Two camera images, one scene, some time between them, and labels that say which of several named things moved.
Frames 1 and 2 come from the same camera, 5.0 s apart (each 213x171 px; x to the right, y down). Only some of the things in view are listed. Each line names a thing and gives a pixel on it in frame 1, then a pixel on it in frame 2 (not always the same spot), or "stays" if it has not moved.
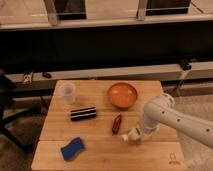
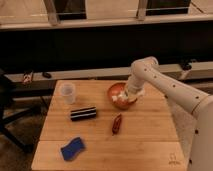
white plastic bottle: [134, 135] → [125, 96]
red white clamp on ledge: [28, 77] stays
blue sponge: [72, 148] stays
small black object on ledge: [44, 74] stays
